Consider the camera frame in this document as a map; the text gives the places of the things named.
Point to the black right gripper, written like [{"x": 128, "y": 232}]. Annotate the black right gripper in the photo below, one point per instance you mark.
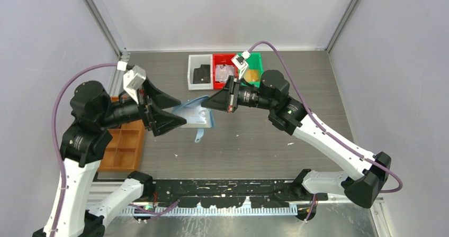
[{"x": 230, "y": 94}]

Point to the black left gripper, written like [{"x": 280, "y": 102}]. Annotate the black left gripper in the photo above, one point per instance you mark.
[{"x": 155, "y": 118}]

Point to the blue leather card holder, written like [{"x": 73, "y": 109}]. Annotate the blue leather card holder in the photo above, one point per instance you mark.
[{"x": 197, "y": 103}]

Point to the silver VIP credit card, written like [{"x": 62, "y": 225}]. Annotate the silver VIP credit card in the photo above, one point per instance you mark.
[{"x": 196, "y": 117}]

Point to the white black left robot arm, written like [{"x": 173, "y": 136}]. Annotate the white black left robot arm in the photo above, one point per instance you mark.
[{"x": 82, "y": 149}]

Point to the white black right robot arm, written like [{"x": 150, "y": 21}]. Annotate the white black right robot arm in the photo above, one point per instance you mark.
[{"x": 363, "y": 173}]

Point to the cards in red bin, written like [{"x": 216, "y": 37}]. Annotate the cards in red bin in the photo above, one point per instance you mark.
[{"x": 222, "y": 72}]

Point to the gold card in green bin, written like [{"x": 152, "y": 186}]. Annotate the gold card in green bin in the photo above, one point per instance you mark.
[{"x": 252, "y": 75}]

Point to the black item in white bin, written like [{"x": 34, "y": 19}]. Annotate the black item in white bin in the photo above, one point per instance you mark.
[{"x": 201, "y": 74}]

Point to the red plastic bin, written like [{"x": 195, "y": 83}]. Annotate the red plastic bin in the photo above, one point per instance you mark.
[{"x": 222, "y": 59}]

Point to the white plastic bin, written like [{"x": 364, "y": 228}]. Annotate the white plastic bin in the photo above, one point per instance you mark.
[{"x": 194, "y": 61}]

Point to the green plastic bin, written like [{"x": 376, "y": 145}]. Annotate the green plastic bin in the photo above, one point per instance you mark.
[{"x": 255, "y": 62}]

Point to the orange compartment tray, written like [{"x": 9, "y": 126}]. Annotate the orange compartment tray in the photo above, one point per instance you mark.
[{"x": 124, "y": 152}]

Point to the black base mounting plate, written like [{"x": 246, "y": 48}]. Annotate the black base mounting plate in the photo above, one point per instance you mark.
[{"x": 226, "y": 193}]

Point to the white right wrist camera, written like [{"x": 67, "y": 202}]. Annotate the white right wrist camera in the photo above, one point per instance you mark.
[{"x": 240, "y": 61}]

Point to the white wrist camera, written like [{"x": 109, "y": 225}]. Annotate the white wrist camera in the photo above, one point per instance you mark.
[
  {"x": 133, "y": 80},
  {"x": 240, "y": 61}
]

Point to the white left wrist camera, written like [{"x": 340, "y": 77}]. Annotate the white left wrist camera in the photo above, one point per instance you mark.
[{"x": 133, "y": 80}]

